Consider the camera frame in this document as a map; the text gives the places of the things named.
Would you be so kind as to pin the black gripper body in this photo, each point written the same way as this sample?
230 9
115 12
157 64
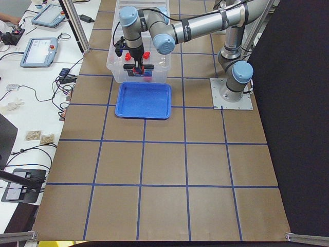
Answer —
135 53

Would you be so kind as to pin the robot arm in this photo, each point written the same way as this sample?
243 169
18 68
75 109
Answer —
231 17

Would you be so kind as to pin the red block front left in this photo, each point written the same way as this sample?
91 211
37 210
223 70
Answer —
128 56

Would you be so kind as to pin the red block centre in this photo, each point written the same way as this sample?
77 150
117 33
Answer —
146 55

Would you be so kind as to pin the clear plastic storage box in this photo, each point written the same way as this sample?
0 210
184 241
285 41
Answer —
134 25

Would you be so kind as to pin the blue plastic tray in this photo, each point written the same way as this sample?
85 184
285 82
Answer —
144 100

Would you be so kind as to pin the black power adapter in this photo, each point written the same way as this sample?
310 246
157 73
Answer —
86 19

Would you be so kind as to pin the teach pendant far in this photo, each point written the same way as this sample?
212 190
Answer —
50 17

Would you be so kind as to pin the teach pendant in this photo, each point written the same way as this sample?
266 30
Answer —
40 52
50 17

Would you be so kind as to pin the teach pendant near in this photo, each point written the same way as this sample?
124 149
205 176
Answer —
40 52

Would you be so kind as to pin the small bag of parts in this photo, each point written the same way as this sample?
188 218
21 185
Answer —
33 135

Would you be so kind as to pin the black tablet stand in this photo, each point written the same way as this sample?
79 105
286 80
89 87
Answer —
24 185

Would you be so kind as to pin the black box latch handle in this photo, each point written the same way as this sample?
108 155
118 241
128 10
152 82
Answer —
131 66

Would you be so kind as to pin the aluminium frame post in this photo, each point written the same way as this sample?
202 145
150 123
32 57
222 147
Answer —
75 24

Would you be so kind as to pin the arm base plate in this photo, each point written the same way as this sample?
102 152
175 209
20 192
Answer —
224 99

